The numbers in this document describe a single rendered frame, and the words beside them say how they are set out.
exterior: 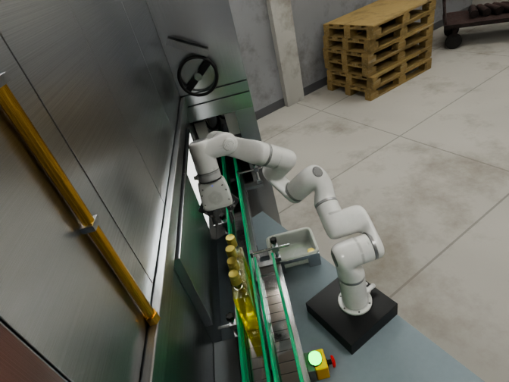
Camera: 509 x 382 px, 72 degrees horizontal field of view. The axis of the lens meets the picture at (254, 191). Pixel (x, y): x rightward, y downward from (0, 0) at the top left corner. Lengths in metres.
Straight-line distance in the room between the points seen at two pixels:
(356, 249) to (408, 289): 1.34
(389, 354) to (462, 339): 1.01
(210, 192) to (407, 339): 0.87
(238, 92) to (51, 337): 1.65
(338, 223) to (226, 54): 1.11
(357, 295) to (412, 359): 0.27
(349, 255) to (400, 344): 0.40
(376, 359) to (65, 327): 1.08
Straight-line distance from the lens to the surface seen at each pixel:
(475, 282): 2.64
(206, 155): 1.11
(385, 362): 1.41
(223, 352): 1.35
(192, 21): 1.91
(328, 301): 1.47
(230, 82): 1.98
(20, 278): 0.52
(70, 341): 0.59
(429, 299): 2.50
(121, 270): 0.71
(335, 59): 5.12
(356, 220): 1.25
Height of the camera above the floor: 2.01
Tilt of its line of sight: 35 degrees down
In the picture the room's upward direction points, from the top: 15 degrees counter-clockwise
